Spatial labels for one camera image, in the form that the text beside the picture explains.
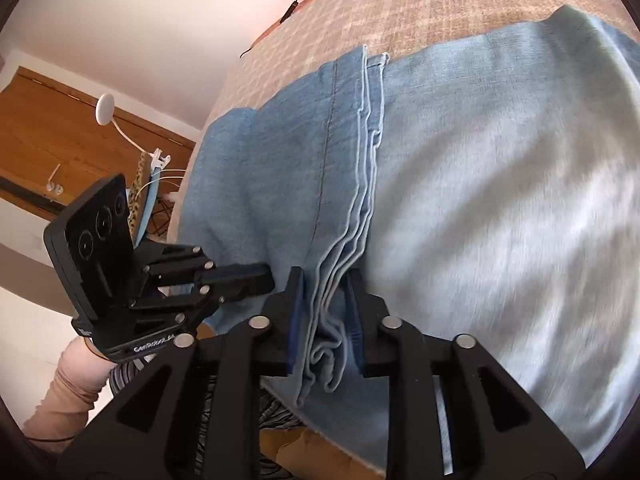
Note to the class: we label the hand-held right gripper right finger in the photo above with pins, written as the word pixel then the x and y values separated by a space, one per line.
pixel 356 330

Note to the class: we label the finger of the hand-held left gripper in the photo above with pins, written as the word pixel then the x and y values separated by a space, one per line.
pixel 245 289
pixel 240 272

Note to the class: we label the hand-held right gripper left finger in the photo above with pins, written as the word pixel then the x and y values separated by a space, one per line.
pixel 296 320

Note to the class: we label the light blue denim pants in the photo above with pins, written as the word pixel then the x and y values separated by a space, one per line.
pixel 475 185

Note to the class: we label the blue patterned cloth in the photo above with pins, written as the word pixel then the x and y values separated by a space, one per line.
pixel 144 217

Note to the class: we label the white gooseneck lamp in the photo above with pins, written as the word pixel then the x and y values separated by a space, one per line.
pixel 104 108

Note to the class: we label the pink checked blanket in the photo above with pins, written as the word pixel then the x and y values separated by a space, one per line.
pixel 400 10

